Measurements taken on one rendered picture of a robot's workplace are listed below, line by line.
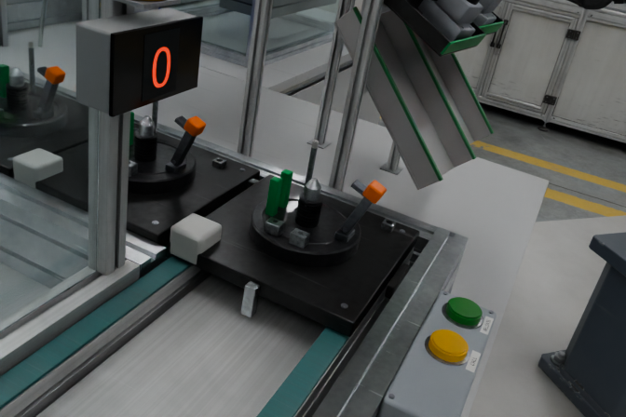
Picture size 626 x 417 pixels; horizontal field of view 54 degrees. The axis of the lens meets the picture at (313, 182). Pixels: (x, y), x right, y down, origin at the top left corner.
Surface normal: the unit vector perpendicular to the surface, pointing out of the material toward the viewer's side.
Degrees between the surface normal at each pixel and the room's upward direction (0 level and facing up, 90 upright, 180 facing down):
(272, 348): 0
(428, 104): 90
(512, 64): 90
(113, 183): 90
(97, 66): 90
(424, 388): 0
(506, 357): 0
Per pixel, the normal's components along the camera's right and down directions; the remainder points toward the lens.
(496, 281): 0.17, -0.88
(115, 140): 0.88, 0.33
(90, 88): -0.43, 0.34
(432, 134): 0.68, -0.35
